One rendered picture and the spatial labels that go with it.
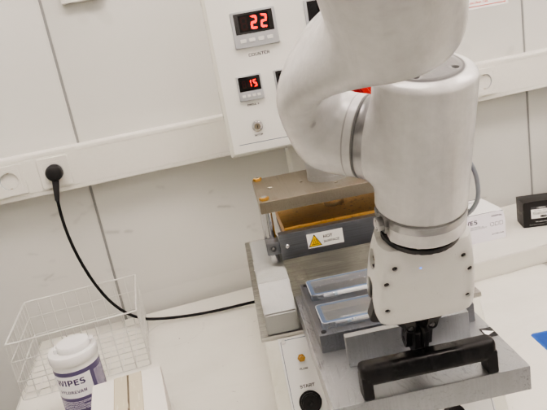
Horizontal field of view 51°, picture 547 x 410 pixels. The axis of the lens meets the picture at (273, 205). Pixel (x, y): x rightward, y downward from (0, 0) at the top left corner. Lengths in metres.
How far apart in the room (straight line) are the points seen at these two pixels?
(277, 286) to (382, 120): 0.47
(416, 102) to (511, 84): 1.23
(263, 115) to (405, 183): 0.66
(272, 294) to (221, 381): 0.32
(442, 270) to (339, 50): 0.27
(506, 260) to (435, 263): 0.87
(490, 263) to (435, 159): 0.94
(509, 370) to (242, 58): 0.71
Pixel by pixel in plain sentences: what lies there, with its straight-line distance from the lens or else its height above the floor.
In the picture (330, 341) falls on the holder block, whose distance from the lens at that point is 0.73.
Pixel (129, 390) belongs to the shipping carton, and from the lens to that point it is 1.03.
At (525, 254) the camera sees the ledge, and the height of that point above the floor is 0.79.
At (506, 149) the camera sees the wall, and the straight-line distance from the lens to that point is 1.75.
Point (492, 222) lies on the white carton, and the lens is 1.49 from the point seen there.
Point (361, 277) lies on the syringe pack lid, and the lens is 0.84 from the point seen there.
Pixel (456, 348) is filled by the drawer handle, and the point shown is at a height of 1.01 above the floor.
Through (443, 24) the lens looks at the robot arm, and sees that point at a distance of 0.35.
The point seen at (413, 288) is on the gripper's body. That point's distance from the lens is 0.57.
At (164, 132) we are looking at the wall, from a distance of 1.37.
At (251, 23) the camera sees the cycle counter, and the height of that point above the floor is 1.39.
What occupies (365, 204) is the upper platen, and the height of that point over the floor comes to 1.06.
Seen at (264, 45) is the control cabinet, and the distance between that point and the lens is 1.10.
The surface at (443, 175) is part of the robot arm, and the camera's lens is 0.48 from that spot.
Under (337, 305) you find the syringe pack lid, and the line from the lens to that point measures 0.77.
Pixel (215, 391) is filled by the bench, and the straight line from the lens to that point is 1.13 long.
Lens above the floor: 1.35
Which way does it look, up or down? 15 degrees down
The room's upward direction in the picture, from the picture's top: 10 degrees counter-clockwise
